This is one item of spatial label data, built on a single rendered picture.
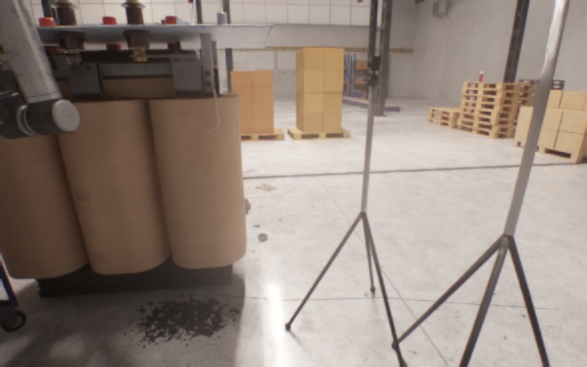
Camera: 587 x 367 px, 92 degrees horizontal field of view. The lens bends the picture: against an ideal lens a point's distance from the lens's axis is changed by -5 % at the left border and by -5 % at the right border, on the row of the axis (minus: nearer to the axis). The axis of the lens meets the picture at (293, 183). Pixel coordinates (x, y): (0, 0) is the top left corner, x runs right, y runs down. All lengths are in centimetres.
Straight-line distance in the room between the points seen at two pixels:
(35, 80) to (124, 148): 49
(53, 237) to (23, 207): 20
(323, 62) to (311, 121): 114
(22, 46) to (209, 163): 77
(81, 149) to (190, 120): 51
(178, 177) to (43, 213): 69
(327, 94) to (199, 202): 491
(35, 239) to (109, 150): 62
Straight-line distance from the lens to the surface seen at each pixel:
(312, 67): 607
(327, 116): 619
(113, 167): 158
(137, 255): 175
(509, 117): 782
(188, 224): 159
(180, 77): 147
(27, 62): 123
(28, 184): 181
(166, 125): 147
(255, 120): 610
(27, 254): 198
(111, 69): 161
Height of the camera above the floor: 115
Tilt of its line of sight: 19 degrees down
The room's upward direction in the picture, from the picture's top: straight up
